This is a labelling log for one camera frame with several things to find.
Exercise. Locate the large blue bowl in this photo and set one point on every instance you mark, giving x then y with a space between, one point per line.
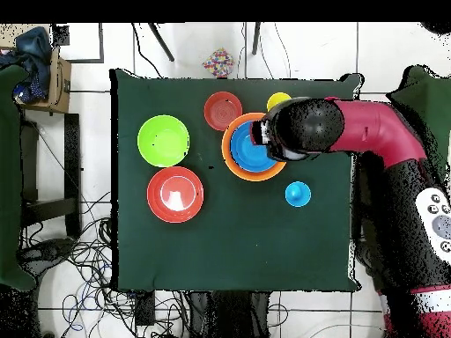
239 163

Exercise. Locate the large orange bowl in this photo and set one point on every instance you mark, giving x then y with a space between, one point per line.
246 176

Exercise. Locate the blue cup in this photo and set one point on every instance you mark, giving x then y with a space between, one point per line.
298 194

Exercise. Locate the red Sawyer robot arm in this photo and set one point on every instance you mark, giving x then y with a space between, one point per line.
370 130

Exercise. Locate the small red bowl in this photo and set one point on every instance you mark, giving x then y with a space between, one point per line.
223 111

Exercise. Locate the yellow cup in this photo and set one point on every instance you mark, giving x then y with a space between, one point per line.
276 100

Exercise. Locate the colourful patterned box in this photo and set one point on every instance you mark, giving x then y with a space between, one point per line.
218 63

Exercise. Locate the green bowl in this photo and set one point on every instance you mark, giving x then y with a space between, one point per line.
163 141

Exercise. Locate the wide red bowl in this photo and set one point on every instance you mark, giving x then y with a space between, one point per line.
175 194

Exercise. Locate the black tripod leg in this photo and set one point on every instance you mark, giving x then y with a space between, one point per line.
256 38
162 42

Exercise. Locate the dark green tablecloth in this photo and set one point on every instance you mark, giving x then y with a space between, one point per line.
211 246

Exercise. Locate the green cloth covered table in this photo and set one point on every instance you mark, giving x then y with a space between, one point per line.
8 176
430 91

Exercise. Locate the cardboard box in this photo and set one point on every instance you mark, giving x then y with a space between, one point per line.
60 88

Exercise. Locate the black floor box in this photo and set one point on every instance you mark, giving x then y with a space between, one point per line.
145 308

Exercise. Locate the black caster base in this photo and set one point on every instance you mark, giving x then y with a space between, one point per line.
49 250

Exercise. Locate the blue cloth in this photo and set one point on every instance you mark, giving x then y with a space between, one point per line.
33 45

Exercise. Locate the black floor frame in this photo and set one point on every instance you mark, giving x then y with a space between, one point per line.
101 42

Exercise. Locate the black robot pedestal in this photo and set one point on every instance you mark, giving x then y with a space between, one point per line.
229 317

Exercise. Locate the black stool frame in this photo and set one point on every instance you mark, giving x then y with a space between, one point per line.
72 158

